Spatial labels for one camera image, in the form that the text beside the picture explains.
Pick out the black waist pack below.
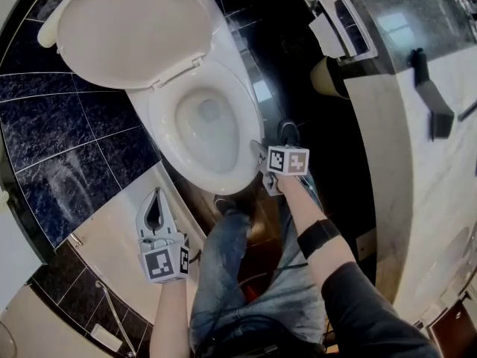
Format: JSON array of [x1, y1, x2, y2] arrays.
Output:
[[193, 315, 325, 358]]

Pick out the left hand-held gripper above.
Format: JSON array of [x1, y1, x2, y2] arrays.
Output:
[[136, 186, 190, 283]]

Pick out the person's shoe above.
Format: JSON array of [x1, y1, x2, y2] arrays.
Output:
[[277, 119, 301, 147], [214, 195, 238, 216]]

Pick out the person's left shoe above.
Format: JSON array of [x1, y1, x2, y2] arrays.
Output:
[[214, 195, 238, 216]]

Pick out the white toilet seat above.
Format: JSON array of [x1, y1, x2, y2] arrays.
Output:
[[147, 58, 264, 196]]

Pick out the person's right forearm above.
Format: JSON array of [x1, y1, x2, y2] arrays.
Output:
[[277, 175, 358, 271]]

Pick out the blue jeans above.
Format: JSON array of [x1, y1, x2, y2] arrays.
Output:
[[188, 184, 327, 350]]

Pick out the white soap dish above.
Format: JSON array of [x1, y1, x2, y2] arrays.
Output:
[[90, 322, 123, 353]]

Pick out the grey cable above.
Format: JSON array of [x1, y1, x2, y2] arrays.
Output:
[[303, 177, 325, 216]]

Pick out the black angular bracket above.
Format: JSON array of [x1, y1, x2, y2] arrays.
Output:
[[408, 47, 456, 140]]

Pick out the cream bathtub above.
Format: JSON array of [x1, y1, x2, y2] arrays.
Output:
[[66, 162, 209, 358]]

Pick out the person's right shoe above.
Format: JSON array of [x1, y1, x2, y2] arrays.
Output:
[[277, 119, 301, 147]]

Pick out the white ceramic toilet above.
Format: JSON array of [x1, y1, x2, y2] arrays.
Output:
[[124, 13, 268, 197]]

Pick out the white sink basin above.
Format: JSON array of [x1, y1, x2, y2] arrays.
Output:
[[443, 225, 474, 264]]

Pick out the black forearm band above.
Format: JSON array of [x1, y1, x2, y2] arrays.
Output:
[[297, 219, 342, 260]]

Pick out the person's left forearm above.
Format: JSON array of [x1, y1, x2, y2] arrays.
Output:
[[148, 280, 191, 358]]

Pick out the cream rolled mat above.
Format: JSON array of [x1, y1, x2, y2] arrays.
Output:
[[37, 15, 60, 48]]

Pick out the dark jacket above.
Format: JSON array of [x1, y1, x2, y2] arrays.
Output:
[[320, 261, 440, 358]]

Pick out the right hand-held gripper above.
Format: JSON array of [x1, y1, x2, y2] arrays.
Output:
[[249, 139, 310, 196]]

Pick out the chrome grab bar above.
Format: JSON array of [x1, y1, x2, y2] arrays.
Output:
[[95, 280, 138, 358]]

